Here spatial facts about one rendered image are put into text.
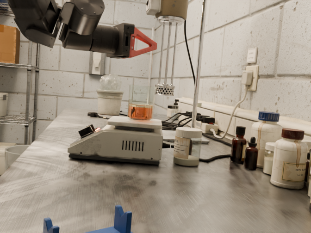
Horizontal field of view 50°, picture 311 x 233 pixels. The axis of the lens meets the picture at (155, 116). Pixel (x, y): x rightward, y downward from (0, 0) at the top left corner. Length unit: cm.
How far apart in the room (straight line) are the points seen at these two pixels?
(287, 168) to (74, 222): 40
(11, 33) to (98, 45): 217
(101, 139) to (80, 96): 241
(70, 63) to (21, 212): 271
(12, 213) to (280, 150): 47
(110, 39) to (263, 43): 61
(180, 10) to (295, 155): 62
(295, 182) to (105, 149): 38
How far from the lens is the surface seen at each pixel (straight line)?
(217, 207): 52
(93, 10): 64
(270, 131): 81
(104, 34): 71
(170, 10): 110
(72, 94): 313
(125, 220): 38
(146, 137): 71
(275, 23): 113
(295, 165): 68
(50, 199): 51
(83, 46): 70
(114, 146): 72
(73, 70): 313
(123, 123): 72
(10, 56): 284
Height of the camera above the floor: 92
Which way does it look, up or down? 5 degrees down
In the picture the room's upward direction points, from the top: 5 degrees clockwise
